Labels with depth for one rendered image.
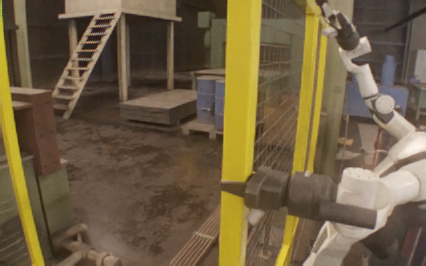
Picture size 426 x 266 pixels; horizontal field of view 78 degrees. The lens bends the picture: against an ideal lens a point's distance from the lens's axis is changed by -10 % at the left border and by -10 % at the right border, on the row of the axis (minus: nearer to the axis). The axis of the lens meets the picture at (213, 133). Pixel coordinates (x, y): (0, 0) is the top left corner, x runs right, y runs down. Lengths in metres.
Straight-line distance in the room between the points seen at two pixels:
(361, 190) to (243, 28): 0.35
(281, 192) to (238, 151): 0.11
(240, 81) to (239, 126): 0.08
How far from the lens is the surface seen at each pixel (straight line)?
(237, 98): 0.54
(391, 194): 0.64
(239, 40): 0.53
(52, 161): 2.27
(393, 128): 1.39
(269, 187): 0.55
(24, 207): 1.79
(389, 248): 1.36
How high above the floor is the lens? 1.61
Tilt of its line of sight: 16 degrees down
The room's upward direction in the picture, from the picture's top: 1 degrees clockwise
